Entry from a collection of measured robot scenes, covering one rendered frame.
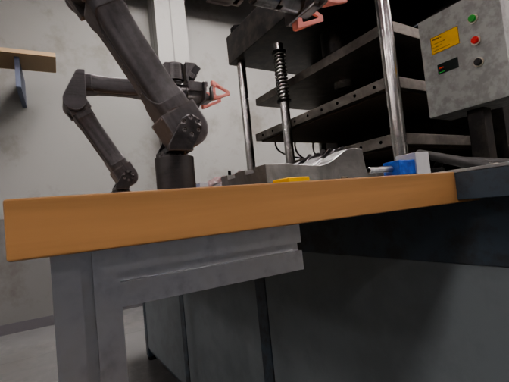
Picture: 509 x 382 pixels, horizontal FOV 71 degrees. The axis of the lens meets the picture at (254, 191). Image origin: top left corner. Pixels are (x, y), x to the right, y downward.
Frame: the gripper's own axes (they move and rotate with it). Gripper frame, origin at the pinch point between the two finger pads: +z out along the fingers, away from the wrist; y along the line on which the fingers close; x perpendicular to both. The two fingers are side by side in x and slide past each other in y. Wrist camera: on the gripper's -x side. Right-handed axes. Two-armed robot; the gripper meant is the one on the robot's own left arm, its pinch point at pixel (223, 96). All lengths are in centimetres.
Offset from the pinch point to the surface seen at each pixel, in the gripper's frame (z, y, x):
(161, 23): 38, 204, -142
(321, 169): 12, -37, 33
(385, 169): 0, -70, 38
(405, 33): 86, -15, -31
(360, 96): 71, 1, -6
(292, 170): 1, -38, 33
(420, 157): 7, -73, 36
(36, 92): -67, 229, -75
